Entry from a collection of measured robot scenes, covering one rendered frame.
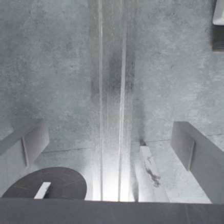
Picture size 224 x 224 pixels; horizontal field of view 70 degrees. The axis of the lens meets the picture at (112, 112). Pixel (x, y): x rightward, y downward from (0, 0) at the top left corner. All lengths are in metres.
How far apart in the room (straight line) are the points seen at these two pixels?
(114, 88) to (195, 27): 0.90
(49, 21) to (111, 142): 0.90
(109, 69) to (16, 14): 0.96
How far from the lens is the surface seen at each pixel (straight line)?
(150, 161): 0.91
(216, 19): 1.04
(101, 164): 0.28
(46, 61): 1.06
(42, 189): 1.02
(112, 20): 0.22
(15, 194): 1.11
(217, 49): 1.01
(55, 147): 1.21
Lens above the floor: 0.98
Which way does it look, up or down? 72 degrees down
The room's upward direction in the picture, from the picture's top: 176 degrees counter-clockwise
